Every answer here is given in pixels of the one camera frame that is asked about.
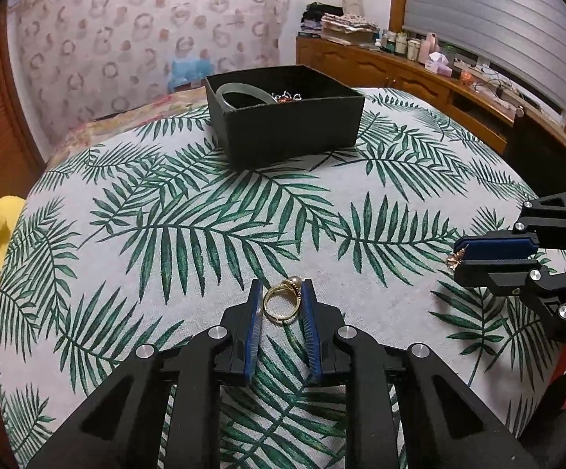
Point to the green jade bangle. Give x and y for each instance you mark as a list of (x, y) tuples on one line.
[(240, 89)]

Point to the pink tissue box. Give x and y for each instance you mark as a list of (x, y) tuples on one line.
[(437, 63)]

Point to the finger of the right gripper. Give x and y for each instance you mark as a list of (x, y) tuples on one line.
[(501, 277), (497, 246)]

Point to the pink circle pattern curtain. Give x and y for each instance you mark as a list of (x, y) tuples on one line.
[(81, 60)]

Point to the floral bed blanket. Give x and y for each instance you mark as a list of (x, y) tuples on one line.
[(96, 132)]

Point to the wooden sideboard cabinet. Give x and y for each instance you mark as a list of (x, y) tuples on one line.
[(357, 67)]

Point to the stack of folded fabrics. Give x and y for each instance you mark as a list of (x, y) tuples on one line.
[(348, 28)]

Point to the black open jewelry box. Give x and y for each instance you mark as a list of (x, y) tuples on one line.
[(313, 114)]

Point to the dark folded clothes pile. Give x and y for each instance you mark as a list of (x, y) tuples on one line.
[(311, 25)]

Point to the blue plush toy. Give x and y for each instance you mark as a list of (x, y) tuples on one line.
[(188, 74)]

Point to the small gold earring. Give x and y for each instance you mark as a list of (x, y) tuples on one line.
[(454, 260)]

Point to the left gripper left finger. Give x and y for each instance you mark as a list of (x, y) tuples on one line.
[(162, 406)]

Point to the pink bottle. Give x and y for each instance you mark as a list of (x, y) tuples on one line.
[(428, 46)]

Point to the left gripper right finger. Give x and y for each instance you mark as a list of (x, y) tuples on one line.
[(402, 401)]

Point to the grey window blind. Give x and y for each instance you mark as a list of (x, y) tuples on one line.
[(525, 37)]

